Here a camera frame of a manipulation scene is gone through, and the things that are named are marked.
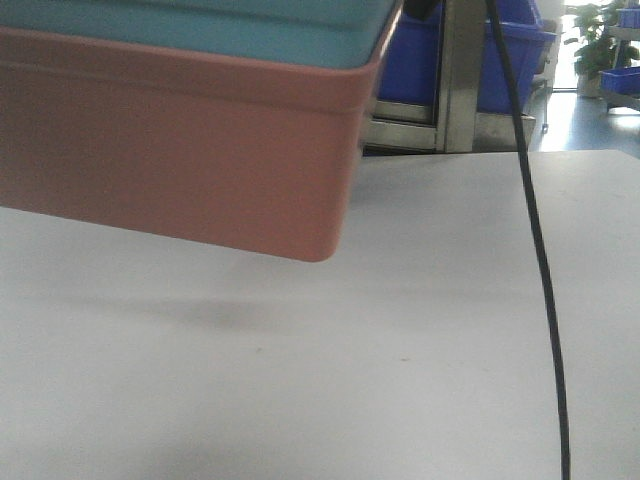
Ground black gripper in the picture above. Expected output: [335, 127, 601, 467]
[403, 0, 441, 20]

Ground light blue plastic box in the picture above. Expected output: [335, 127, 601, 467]
[1, 1, 397, 69]

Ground pink plastic box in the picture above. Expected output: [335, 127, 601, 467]
[1, 4, 400, 262]

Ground stainless steel shelf rack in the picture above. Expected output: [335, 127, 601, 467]
[365, 1, 524, 155]

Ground dark blue crate middle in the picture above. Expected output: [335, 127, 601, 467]
[378, 6, 442, 105]

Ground dark blue crate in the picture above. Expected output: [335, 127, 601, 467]
[477, 0, 555, 114]
[378, 6, 442, 105]

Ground dark blue crate right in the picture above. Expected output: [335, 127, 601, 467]
[477, 0, 555, 114]

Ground green potted plant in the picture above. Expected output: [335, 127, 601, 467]
[564, 1, 639, 110]

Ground small blue bin far right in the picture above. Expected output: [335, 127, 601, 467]
[600, 66, 640, 95]

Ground black hanging cable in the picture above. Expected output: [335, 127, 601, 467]
[482, 0, 572, 480]

